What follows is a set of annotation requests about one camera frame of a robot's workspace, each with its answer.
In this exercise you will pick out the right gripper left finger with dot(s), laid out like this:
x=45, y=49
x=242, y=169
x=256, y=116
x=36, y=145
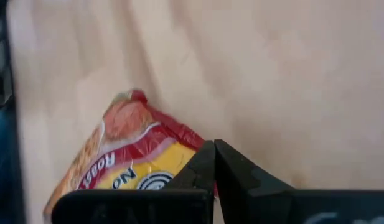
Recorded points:
x=132, y=208

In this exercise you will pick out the red Maruchan ramen pack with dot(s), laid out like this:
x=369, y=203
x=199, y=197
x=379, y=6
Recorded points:
x=132, y=140

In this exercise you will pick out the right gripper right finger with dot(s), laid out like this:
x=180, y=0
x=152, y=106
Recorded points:
x=288, y=208

